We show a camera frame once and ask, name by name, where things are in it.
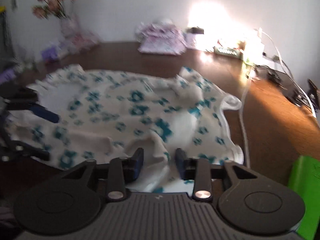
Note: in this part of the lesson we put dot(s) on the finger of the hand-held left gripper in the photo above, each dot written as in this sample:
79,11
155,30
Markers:
46,115
37,152

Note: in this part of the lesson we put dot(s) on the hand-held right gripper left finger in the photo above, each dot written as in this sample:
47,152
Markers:
138,163

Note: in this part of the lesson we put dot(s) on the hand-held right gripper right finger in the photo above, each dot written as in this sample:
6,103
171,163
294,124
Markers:
180,163

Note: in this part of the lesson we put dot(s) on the white blue-flower garment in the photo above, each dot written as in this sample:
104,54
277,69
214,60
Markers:
125,110

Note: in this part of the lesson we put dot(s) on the purple cloth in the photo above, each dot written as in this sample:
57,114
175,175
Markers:
7,76

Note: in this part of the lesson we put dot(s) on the purple tissue pack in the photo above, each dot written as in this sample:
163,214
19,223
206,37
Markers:
50,52

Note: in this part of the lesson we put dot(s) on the clear printed plastic bag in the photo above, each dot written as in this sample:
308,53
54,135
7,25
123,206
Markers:
82,40

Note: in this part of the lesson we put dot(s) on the patterned flower vase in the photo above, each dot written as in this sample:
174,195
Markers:
70,26

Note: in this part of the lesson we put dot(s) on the pink floral ruffled garment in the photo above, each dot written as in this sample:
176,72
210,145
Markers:
162,46

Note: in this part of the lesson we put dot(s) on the bright green object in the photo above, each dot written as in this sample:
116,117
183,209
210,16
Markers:
306,190

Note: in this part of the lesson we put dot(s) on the small black box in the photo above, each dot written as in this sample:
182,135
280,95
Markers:
195,30

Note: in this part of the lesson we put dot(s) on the pink garment with purple trim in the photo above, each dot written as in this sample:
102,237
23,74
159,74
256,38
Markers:
160,30

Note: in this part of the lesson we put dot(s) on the white dome lamp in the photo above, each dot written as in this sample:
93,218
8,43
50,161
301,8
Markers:
165,20

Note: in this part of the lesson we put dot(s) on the dark frame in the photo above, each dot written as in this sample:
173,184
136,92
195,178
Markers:
6,37

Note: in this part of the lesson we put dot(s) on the small boxes by wall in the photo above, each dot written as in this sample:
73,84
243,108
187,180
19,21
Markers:
228,52

